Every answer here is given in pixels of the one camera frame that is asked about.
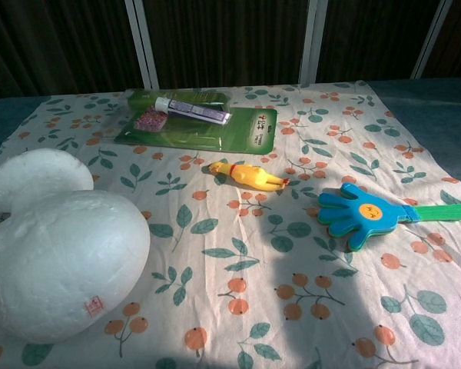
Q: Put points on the white purple tube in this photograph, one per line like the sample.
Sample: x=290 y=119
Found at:
x=192 y=110

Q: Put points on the green blister pack card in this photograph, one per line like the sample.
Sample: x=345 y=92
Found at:
x=246 y=130

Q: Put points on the white foam vase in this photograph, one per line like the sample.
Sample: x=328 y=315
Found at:
x=61 y=261

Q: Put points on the yellow rubber chicken toy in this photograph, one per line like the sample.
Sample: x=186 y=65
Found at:
x=249 y=177

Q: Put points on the pink speckled block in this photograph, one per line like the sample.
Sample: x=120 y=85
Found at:
x=149 y=120

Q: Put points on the white frame post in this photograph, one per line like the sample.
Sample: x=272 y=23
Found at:
x=432 y=38
x=143 y=42
x=313 y=42

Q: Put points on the floral print tablecloth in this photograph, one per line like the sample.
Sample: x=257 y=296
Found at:
x=230 y=253

